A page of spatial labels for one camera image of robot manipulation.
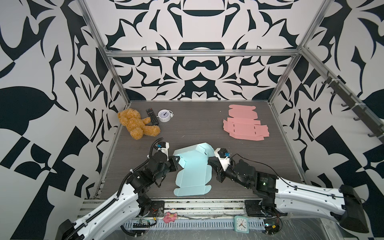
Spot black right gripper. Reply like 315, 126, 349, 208
208, 159, 252, 191

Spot light blue paper box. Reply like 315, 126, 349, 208
174, 143, 215, 197

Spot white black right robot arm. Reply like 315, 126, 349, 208
208, 149, 369, 233

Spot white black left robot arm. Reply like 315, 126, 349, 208
56, 138, 180, 240

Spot black remote control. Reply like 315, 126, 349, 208
146, 108, 159, 126

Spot white round alarm clock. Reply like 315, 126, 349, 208
158, 109, 174, 123

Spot pink flat paper boxes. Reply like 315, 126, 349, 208
223, 105, 270, 141

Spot green square clock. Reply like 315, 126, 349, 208
234, 216, 249, 234

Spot pink small toy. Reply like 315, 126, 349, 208
163, 212, 178, 224

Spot brown teddy bear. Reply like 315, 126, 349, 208
117, 109, 161, 140

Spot small electronics board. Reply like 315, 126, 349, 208
264, 218, 282, 235

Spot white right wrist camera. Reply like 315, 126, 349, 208
214, 148, 232, 172

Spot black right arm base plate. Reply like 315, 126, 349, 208
244, 200, 288, 219

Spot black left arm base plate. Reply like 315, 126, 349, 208
139, 200, 165, 217

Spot white slotted cable duct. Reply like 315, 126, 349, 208
122, 218, 266, 231

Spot black wall hook rail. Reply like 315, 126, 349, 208
322, 71, 384, 144

